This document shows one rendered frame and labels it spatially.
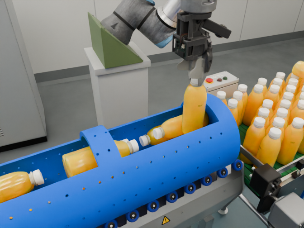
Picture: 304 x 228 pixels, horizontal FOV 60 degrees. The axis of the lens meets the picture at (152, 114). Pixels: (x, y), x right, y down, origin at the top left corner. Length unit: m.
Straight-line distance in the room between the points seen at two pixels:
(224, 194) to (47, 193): 0.68
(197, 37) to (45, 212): 0.57
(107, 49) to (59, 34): 2.21
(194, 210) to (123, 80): 0.82
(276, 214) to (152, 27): 1.05
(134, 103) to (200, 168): 0.87
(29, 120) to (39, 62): 1.28
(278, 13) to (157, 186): 4.52
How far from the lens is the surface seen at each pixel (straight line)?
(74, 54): 3.67
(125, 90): 1.56
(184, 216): 1.04
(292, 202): 1.19
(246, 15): 4.63
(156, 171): 0.76
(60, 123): 2.96
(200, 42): 0.72
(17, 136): 2.68
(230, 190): 1.13
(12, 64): 2.32
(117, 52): 1.42
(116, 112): 1.62
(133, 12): 1.49
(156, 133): 0.92
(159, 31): 1.47
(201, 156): 0.83
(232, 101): 1.17
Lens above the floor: 1.73
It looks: 36 degrees down
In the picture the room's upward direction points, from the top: straight up
